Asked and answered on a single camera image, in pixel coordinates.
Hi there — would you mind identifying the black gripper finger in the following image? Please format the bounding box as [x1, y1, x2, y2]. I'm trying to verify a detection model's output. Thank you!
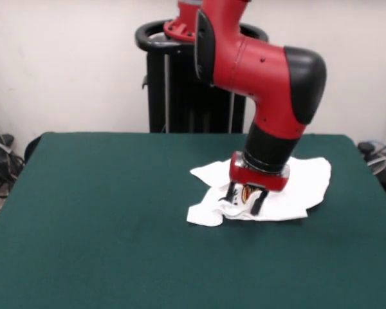
[250, 190, 268, 216]
[225, 182, 239, 204]

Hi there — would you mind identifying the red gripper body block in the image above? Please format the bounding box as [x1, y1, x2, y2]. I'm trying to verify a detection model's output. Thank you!
[229, 152, 291, 192]

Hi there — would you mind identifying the white printed t-shirt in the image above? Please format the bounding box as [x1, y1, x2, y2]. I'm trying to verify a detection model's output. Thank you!
[186, 156, 333, 227]

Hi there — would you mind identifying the dark green table cloth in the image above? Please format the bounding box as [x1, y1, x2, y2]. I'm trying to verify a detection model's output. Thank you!
[0, 131, 386, 309]

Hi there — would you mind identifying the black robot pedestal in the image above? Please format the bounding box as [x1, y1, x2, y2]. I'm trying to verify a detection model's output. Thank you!
[134, 19, 270, 135]

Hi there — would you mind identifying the black cable tangle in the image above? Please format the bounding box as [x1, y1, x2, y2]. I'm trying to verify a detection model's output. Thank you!
[0, 102, 26, 226]

